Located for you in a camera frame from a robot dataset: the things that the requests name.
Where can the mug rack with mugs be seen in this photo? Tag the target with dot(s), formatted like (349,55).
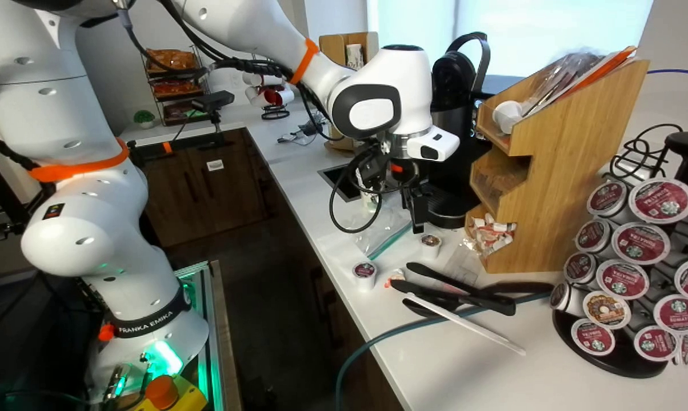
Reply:
(275,96)

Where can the black tongs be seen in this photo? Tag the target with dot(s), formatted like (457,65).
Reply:
(464,289)

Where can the green lit base frame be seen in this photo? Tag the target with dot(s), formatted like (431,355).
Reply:
(221,342)

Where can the small green plant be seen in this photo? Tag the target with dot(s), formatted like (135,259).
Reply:
(144,116)

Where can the wooden counter cabinet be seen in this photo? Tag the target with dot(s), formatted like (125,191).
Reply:
(312,326)

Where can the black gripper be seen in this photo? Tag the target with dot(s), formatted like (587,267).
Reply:
(415,176)

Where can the stack of paper cups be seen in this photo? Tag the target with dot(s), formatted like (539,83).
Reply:
(355,55)

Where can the black flat rod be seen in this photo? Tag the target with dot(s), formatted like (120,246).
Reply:
(426,292)

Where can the teal strip zip bag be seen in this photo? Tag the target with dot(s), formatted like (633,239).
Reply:
(384,239)

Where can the yellow emergency stop box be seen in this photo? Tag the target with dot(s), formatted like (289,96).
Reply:
(163,391)

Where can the wooden condiment organizer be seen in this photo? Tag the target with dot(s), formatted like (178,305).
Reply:
(555,219)

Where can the orange packet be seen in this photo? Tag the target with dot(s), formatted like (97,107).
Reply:
(612,62)

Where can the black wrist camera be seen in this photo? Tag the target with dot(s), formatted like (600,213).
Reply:
(368,171)

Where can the white creamer tub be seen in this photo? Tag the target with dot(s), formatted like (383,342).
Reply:
(506,115)

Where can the clear plastic sheet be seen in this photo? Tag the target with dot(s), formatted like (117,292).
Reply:
(343,253)

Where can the black handheld device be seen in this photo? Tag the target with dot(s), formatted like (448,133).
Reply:
(217,100)

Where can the brown lid coffee pod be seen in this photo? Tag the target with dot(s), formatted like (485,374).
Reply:
(605,309)

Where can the black and white rod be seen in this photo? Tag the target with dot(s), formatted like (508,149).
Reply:
(464,326)

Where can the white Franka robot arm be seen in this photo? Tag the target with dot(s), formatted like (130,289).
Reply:
(83,228)

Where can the red white small packet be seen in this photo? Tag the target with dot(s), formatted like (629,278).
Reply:
(396,278)

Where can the black coffee maker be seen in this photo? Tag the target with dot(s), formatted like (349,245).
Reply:
(452,83)

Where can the bundle of tea packets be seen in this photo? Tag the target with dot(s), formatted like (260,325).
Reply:
(562,75)

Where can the pile of creamer cups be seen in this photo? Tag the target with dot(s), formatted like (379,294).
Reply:
(490,234)

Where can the dark lid white coffee pod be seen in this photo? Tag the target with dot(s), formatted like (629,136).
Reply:
(431,241)

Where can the dark wooden cabinet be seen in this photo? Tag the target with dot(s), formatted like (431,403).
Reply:
(207,196)

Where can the steel rimmed counter chute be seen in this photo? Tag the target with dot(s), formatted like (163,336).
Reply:
(340,184)

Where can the bright window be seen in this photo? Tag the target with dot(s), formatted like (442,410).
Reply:
(533,31)

